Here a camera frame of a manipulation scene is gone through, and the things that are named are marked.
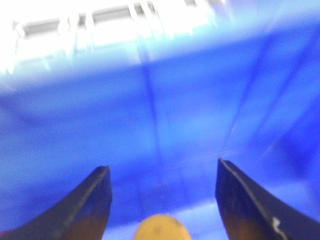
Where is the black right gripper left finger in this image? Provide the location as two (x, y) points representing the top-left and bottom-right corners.
(0, 166), (112, 240)

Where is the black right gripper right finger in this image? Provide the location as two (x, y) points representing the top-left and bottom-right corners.
(215, 158), (320, 240)

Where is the yellow mushroom push button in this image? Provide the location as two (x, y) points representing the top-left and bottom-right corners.
(133, 214), (192, 240)

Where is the right blue plastic crate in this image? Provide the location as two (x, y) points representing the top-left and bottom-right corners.
(0, 21), (320, 240)

